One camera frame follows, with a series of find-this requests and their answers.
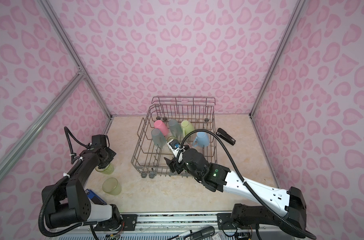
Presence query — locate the blue handled white mug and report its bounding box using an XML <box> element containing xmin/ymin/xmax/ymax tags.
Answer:
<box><xmin>193</xmin><ymin>132</ymin><xmax>210</xmax><ymax>148</ymax></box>

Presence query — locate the pale green cup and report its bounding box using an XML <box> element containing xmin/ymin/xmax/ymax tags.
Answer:
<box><xmin>95</xmin><ymin>164</ymin><xmax>115</xmax><ymax>175</ymax></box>

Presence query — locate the teal textured plastic cup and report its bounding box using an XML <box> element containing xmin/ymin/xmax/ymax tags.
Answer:
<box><xmin>169</xmin><ymin>119</ymin><xmax>183</xmax><ymax>139</ymax></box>

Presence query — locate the cream green-handled mug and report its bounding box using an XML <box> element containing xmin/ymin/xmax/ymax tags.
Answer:
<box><xmin>181</xmin><ymin>120</ymin><xmax>195</xmax><ymax>137</ymax></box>

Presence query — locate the pink plastic cup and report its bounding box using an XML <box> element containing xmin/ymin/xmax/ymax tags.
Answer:
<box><xmin>154</xmin><ymin>120</ymin><xmax>169</xmax><ymax>136</ymax></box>

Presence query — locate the light green textured cup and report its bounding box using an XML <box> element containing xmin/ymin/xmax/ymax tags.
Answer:
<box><xmin>102</xmin><ymin>178</ymin><xmax>122</xmax><ymax>196</ymax></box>

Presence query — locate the green transparent glass cup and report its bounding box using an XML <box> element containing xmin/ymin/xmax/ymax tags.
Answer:
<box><xmin>167</xmin><ymin>136</ymin><xmax>177</xmax><ymax>143</ymax></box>

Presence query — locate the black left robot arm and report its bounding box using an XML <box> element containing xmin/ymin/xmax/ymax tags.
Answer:
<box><xmin>38</xmin><ymin>127</ymin><xmax>124</xmax><ymax>238</ymax></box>

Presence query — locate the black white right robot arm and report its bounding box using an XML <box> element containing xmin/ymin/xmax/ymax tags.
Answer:
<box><xmin>165</xmin><ymin>129</ymin><xmax>317</xmax><ymax>240</ymax></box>

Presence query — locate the black stapler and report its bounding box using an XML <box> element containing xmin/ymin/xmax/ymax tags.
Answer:
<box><xmin>216</xmin><ymin>128</ymin><xmax>236</xmax><ymax>146</ymax></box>

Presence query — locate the blue black small box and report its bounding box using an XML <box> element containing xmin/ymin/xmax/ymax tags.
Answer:
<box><xmin>85</xmin><ymin>189</ymin><xmax>107</xmax><ymax>205</ymax></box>

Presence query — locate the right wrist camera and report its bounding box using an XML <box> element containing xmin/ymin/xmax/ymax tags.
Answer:
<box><xmin>167</xmin><ymin>139</ymin><xmax>190</xmax><ymax>162</ymax></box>

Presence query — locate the grey wire dish rack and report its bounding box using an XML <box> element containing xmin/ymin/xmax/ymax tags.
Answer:
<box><xmin>131</xmin><ymin>96</ymin><xmax>217</xmax><ymax>179</ymax></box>

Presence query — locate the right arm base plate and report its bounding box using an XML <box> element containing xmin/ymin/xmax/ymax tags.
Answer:
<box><xmin>216</xmin><ymin>213</ymin><xmax>238</xmax><ymax>231</ymax></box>

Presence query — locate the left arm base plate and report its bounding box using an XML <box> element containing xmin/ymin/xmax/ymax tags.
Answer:
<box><xmin>94</xmin><ymin>214</ymin><xmax>138</xmax><ymax>232</ymax></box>

